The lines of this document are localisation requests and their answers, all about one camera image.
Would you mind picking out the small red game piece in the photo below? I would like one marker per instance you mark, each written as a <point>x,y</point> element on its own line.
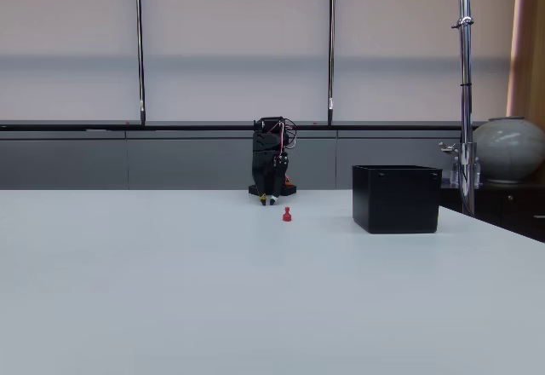
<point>288,216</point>

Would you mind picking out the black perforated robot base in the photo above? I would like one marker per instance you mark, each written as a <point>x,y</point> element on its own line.
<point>289,189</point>

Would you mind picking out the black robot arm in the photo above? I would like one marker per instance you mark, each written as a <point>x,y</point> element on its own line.
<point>268,140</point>

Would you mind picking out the black open box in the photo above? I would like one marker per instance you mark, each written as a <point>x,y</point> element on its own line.
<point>396,200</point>

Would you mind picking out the grey low cabinet row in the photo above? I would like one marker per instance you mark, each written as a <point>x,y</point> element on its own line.
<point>187,159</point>

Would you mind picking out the black window sill ledge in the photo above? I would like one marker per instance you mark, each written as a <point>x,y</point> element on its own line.
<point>191,126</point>

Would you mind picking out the black window mullion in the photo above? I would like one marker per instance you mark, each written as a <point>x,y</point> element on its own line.
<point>331,51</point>

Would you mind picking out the white roller blind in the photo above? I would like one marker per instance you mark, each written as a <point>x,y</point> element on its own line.
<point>68,30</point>
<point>234,30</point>
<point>396,30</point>

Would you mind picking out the metal wing clamp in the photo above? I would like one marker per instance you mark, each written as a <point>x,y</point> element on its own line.
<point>448,148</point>

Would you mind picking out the clear water bottle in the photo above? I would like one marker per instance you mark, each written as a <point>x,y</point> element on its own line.
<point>455,172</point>
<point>477,172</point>

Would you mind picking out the chrome pole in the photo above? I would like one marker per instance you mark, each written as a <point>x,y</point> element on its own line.
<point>466,94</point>

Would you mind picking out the dark side cabinet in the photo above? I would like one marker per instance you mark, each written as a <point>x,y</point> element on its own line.
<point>511,209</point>

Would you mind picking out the grey round vase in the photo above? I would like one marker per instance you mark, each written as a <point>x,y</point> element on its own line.
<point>511,149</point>

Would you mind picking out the brown wooden wall panel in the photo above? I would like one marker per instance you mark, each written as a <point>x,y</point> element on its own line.
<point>528,51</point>

